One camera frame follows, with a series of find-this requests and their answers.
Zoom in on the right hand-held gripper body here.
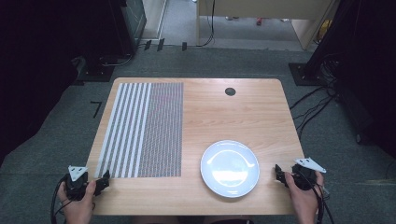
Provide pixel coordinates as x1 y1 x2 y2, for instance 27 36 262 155
290 157 328 191

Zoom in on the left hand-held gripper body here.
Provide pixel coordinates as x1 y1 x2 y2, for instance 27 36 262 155
64 165 92 202

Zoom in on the person's left hand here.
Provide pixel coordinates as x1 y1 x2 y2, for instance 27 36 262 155
56 179 97 224

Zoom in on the person's right hand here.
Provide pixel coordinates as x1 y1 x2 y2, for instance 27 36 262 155
284 170 325 218

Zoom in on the white round plate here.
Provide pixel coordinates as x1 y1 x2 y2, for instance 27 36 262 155
200 139 261 199

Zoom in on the grey striped placemat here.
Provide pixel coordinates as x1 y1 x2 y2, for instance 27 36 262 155
93 82 185 179

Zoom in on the black corner tape mark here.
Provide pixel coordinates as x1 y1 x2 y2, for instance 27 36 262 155
90 100 103 119

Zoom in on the black square stand base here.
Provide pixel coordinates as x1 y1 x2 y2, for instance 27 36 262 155
288 63 326 87

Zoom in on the dark curtain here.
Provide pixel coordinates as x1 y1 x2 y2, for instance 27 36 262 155
0 0 125 166

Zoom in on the yellow object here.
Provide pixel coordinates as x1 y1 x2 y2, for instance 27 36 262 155
316 19 333 44

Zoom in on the light wooden cabinet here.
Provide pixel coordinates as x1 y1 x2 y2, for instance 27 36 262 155
195 0 341 50

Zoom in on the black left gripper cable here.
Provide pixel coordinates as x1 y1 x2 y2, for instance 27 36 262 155
49 175 74 224

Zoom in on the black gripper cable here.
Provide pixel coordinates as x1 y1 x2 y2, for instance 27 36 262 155
292 170 336 224
49 175 74 224

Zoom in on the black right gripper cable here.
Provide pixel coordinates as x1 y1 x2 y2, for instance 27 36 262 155
292 170 336 224

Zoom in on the black floor cables bundle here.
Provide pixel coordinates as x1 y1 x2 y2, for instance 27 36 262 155
289 52 342 141

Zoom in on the black stand base plate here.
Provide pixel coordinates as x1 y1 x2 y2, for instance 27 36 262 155
76 55 116 83

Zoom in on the light grey floor cable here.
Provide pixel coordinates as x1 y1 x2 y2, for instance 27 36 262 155
100 53 134 67

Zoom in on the black hanging cable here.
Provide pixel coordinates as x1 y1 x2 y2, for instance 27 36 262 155
196 0 217 49

